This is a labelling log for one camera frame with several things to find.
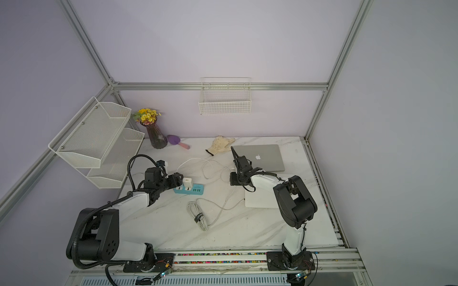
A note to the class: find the purple pink hairbrush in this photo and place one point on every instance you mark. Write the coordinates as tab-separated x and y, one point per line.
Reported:
175	140

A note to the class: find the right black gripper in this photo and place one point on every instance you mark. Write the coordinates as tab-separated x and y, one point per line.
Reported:
233	179

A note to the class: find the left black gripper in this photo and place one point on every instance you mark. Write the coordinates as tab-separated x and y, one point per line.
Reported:
175	180

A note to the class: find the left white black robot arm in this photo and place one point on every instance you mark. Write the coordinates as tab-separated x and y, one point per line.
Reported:
96	238

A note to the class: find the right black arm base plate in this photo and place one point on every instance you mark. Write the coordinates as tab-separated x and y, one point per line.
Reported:
282	261

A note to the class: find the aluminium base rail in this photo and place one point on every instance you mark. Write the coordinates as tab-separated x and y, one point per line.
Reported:
254	261

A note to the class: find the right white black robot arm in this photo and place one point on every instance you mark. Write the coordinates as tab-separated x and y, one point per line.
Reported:
290	196

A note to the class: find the dark purple glass vase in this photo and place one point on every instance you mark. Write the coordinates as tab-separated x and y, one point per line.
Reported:
157	138

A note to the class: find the silver apple laptop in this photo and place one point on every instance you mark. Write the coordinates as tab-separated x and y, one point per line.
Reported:
268	157

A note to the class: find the white wire wall basket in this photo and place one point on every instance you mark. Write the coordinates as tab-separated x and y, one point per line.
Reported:
225	95

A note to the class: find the beige work glove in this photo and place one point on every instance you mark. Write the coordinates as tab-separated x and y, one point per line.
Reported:
220	145

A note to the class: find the white two-tier mesh shelf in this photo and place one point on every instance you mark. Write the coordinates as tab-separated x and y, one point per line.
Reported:
98	143

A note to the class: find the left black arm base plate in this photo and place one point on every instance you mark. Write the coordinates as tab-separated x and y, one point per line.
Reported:
158	262

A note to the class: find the aluminium frame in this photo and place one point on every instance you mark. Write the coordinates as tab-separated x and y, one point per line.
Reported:
23	186

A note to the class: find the yellow artificial flowers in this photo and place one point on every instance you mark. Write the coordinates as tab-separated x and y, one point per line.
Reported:
146	116

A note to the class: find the white laptop charger brick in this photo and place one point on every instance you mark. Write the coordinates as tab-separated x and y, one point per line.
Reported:
187	183

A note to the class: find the teal power strip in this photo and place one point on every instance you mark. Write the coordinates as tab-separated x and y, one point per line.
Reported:
196	189

